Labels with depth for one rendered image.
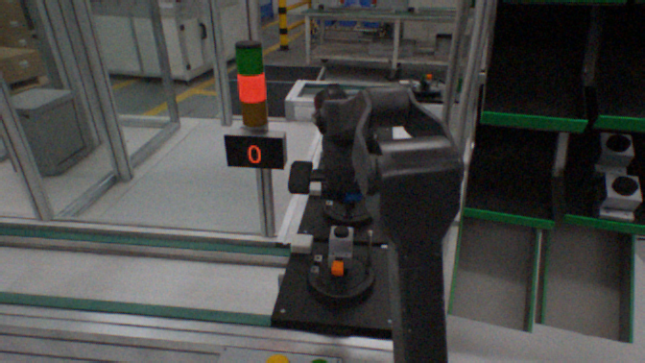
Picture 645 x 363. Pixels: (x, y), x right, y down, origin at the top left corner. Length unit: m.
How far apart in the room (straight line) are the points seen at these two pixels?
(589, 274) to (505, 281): 0.14
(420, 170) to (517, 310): 0.54
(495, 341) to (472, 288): 0.19
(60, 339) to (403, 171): 0.78
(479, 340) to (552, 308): 0.18
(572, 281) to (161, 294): 0.81
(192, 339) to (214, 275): 0.22
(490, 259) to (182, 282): 0.65
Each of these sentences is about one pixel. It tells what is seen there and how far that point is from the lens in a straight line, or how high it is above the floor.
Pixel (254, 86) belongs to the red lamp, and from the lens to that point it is 0.83.
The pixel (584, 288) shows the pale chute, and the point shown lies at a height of 1.04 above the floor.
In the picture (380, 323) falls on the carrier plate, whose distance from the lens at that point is 0.82.
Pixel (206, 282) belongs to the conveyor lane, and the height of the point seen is 0.92.
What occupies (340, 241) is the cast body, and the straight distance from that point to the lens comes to 0.81.
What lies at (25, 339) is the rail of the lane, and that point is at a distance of 1.02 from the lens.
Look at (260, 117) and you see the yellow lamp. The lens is 0.85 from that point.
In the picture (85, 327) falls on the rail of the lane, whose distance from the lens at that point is 0.93.
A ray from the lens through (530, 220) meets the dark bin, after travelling 0.72.
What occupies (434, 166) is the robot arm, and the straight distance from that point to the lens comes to 0.35.
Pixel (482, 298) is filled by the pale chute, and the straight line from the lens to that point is 0.84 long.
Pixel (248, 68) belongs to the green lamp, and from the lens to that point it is 0.82.
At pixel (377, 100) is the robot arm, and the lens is 0.41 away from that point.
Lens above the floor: 1.57
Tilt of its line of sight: 29 degrees down
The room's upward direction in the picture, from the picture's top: straight up
